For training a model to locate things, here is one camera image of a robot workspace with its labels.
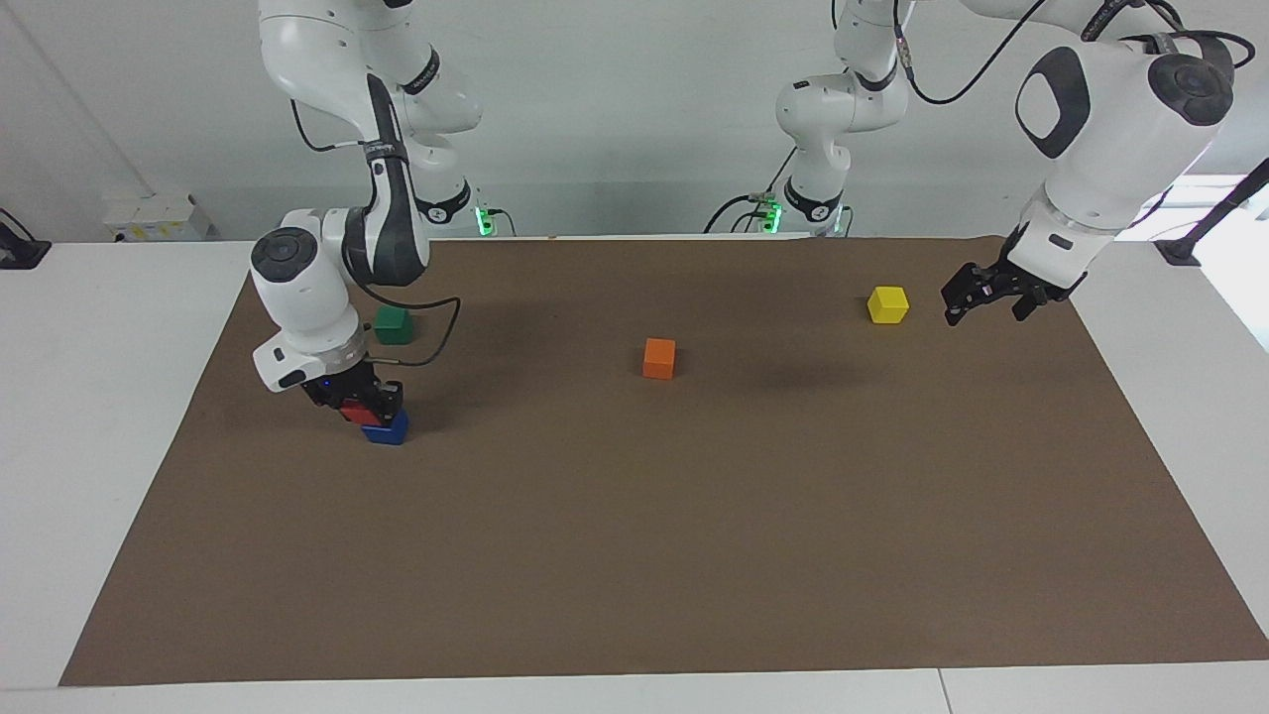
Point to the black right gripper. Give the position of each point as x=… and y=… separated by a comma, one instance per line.
x=352, y=387

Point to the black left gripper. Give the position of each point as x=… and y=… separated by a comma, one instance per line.
x=1036, y=278

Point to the red wooden block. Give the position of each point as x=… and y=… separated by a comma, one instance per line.
x=357, y=413

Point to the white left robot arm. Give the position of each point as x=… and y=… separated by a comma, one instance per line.
x=1110, y=129

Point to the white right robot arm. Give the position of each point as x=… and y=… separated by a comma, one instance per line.
x=307, y=288

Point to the blue wooden block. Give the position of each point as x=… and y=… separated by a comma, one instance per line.
x=387, y=431

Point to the green wooden block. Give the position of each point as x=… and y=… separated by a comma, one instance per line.
x=394, y=325

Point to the yellow wooden block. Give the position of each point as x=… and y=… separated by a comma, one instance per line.
x=887, y=305

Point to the orange wooden block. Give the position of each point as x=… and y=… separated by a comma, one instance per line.
x=658, y=359

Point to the white cardboard box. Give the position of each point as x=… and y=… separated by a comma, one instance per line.
x=159, y=218

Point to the brown table mat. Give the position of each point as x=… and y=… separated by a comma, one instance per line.
x=634, y=535

